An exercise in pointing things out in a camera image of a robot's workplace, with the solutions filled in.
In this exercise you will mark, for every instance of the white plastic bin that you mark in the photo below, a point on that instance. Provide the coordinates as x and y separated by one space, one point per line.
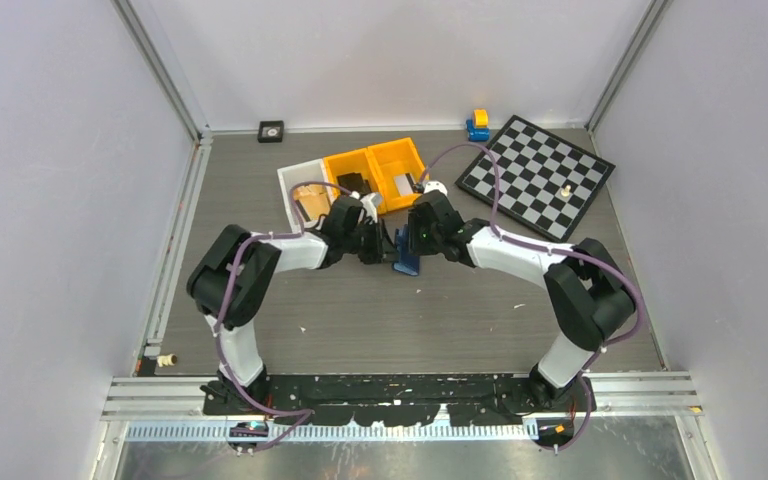
300 174

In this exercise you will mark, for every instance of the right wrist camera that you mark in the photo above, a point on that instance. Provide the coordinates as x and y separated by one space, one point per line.
431 187

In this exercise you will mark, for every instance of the orange plastic bin left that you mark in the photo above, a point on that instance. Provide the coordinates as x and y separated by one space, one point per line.
356 168

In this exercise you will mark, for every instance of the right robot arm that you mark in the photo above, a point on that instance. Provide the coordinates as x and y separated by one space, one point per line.
590 296

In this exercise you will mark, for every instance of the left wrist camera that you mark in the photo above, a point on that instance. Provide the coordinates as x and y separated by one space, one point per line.
370 203

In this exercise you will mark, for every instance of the card in orange bin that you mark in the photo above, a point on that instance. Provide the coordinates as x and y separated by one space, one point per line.
404 185

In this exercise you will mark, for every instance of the black object in bin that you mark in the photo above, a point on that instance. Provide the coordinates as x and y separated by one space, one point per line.
354 181

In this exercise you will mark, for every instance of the black white chessboard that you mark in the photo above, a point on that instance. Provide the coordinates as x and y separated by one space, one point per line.
534 165

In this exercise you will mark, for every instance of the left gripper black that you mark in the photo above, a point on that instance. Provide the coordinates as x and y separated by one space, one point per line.
383 250

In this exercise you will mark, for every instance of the small black square device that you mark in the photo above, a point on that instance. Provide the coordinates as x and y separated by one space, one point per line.
271 131

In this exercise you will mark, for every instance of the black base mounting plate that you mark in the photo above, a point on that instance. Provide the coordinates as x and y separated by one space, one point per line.
397 400

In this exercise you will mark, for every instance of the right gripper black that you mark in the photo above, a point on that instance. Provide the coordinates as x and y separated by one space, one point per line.
416 247

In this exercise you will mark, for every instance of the small beige spool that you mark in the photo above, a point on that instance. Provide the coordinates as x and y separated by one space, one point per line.
168 360

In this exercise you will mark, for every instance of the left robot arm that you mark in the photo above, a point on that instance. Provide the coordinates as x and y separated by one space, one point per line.
231 281

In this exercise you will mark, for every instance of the tan items in white bin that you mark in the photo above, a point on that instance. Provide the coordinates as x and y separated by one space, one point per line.
312 200

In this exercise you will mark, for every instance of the blue leather card holder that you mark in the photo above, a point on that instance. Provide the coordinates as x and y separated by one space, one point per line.
406 263

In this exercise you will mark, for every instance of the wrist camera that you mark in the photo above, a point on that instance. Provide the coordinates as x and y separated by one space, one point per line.
370 203
431 187

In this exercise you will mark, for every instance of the orange plastic bin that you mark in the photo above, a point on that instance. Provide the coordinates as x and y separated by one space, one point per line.
356 168
396 157

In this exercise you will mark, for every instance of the orange plastic bin right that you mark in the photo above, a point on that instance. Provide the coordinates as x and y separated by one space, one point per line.
396 157

